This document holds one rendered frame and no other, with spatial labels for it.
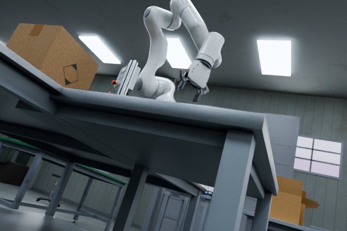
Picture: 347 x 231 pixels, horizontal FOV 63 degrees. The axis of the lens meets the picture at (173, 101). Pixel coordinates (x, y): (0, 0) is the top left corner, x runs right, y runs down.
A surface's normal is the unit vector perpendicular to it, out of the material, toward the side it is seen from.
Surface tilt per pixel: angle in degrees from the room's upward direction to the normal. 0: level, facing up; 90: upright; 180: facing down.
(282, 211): 91
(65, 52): 90
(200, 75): 99
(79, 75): 90
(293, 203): 90
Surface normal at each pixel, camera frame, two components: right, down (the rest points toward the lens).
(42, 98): 0.89, 0.11
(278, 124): -0.34, -0.44
